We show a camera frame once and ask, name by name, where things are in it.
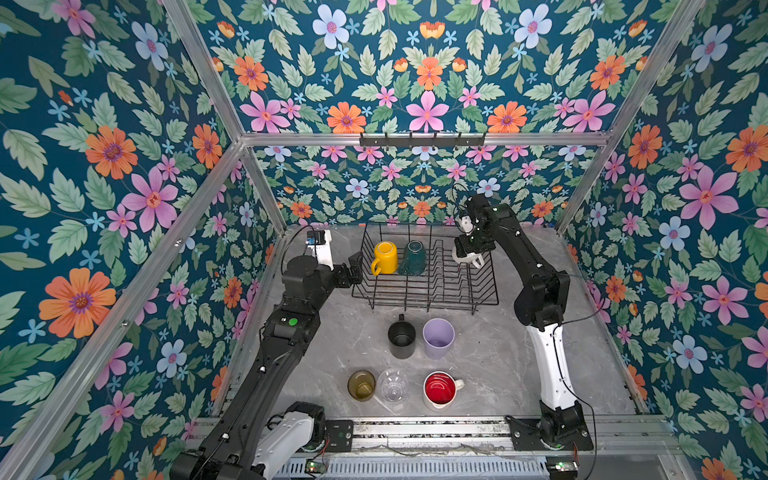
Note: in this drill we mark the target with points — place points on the cream and green mug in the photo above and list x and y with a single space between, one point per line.
415 259

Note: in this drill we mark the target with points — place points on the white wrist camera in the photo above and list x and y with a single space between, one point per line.
465 224
318 244

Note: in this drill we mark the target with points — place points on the black wire dish rack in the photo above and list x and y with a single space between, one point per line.
443 283

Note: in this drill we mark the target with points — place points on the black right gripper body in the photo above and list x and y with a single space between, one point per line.
472 243

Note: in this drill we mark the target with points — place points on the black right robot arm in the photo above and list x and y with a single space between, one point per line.
540 308

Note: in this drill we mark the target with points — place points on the black mug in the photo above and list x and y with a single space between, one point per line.
402 338

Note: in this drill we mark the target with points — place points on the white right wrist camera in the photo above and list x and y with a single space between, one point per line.
465 224

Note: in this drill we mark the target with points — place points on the olive green glass cup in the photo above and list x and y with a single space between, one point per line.
361 385

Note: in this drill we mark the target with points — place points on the lilac plastic cup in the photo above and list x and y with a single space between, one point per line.
438 335

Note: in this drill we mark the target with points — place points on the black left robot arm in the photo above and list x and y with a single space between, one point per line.
239 447

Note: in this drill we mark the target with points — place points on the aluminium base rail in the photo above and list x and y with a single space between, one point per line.
494 447

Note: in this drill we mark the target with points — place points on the small green circuit board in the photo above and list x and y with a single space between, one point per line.
315 468

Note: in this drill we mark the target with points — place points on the yellow plastic cup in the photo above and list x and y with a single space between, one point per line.
385 260

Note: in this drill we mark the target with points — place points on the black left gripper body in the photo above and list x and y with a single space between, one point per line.
342 278

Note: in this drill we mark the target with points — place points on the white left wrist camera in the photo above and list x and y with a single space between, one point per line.
318 244

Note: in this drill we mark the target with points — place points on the cream ceramic mug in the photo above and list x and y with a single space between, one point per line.
474 259

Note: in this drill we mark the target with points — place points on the red and white mug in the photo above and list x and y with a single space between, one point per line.
440 389

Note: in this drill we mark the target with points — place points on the black wall hook rail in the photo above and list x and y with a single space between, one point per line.
409 140

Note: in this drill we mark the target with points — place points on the clear glass cup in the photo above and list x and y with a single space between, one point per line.
392 385

